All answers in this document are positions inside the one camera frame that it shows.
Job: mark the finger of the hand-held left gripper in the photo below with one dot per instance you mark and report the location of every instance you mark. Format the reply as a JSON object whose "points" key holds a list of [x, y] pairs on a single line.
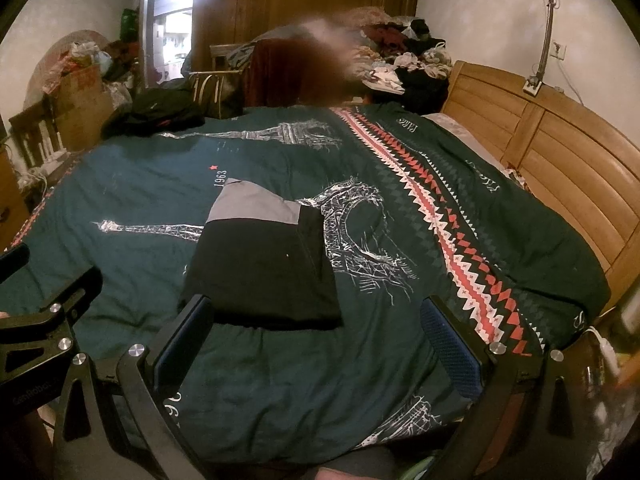
{"points": [[14, 260], [70, 292]]}

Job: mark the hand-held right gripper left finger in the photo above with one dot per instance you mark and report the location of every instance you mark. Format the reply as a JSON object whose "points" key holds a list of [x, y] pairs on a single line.
{"points": [[182, 342]]}

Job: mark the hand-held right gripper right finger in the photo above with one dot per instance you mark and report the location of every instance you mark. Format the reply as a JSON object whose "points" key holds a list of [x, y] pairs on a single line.
{"points": [[447, 347]]}

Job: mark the black grey garment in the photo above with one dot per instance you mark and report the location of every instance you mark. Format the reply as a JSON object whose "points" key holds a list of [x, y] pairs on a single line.
{"points": [[265, 270]]}

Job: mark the black clothes heap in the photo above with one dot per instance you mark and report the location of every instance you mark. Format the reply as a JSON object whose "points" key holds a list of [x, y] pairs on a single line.
{"points": [[150, 112]]}

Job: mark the pile of mixed clothes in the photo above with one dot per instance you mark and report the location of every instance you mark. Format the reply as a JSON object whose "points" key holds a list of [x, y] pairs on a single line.
{"points": [[400, 55]]}

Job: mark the green patterned quilt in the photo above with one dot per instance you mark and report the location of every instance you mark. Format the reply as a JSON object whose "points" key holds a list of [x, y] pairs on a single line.
{"points": [[400, 240]]}

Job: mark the wooden slatted chair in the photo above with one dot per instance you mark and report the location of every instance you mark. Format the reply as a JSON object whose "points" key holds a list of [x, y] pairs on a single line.
{"points": [[37, 135]]}

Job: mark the cardboard box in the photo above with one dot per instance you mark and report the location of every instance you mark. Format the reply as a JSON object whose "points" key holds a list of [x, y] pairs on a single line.
{"points": [[80, 105]]}

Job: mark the pale pillow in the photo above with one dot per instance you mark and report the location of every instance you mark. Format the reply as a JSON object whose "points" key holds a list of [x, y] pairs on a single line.
{"points": [[465, 135]]}

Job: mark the plastic bags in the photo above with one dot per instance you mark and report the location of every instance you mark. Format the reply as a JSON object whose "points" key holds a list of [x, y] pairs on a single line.
{"points": [[85, 57]]}

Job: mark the wooden headboard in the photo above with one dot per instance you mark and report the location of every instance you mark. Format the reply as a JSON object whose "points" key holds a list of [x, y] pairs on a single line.
{"points": [[560, 160]]}

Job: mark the dark red cloth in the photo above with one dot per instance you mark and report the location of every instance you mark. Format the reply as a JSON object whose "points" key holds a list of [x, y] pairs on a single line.
{"points": [[295, 70]]}

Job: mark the metal frame chair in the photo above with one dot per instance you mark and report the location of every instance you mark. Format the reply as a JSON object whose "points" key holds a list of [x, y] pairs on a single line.
{"points": [[215, 80]]}

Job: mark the wall socket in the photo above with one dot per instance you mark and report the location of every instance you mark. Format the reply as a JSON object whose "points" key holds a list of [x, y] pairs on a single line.
{"points": [[559, 52]]}

